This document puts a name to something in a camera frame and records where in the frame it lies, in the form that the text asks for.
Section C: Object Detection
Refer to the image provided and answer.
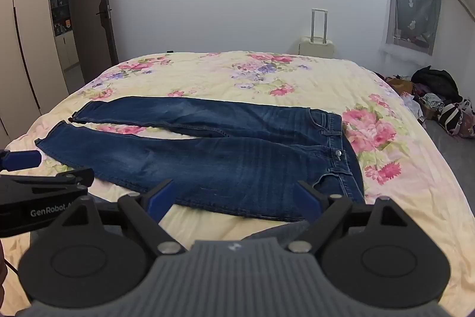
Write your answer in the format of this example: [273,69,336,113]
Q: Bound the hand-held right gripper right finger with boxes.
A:
[287,181,412,254]

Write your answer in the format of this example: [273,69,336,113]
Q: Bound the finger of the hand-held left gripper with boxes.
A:
[0,149,42,172]
[0,168,96,205]

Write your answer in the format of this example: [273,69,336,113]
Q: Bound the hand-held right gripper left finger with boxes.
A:
[61,179,187,255]

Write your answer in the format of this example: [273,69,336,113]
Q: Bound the blue denim pants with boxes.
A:
[34,96,366,223]

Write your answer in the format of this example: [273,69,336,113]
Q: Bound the beige wardrobe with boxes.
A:
[0,0,71,150]

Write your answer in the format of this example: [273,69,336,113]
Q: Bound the floral bed blanket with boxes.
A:
[4,50,475,303]

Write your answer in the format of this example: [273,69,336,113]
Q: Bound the dark brown door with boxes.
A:
[69,0,120,83]

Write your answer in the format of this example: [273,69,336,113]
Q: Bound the cream suitcase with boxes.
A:
[299,8,336,58]

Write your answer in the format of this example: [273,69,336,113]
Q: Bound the cluttered shelf cabinet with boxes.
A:
[47,0,80,70]

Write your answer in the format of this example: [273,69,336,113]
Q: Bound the striped bag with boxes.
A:
[438,100,475,138]

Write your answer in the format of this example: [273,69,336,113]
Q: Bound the grey printed window curtain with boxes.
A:
[384,0,445,56]

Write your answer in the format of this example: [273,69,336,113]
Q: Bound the black cable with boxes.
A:
[3,256,20,275]

